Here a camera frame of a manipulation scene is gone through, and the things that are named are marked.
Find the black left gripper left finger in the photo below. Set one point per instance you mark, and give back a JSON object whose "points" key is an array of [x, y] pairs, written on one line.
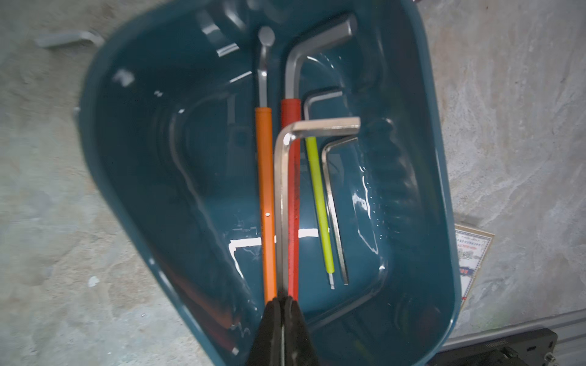
{"points": [[266, 349]]}

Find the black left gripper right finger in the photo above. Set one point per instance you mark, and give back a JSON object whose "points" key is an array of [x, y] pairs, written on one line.
{"points": [[298, 348]]}

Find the red sleeved hex key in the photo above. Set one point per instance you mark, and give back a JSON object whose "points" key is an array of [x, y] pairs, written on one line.
{"points": [[333, 34]]}

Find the small framed card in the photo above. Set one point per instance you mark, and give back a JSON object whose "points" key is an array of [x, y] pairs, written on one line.
{"points": [[472, 245]]}

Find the teal plastic storage tray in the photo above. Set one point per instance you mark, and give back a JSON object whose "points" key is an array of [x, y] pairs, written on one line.
{"points": [[167, 128]]}

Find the green sleeved hex key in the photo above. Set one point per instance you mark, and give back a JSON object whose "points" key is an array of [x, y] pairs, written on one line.
{"points": [[317, 185]]}

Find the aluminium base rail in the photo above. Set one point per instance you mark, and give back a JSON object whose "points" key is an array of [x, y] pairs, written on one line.
{"points": [[558, 340]]}

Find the blue sleeved hex key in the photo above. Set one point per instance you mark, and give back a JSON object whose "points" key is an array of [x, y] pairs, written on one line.
{"points": [[69, 37]]}

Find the orange sleeved hex key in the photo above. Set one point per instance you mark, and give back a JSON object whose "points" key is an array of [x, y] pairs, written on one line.
{"points": [[264, 146]]}

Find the large bare steel hex key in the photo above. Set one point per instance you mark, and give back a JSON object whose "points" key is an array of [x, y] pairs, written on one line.
{"points": [[298, 130]]}

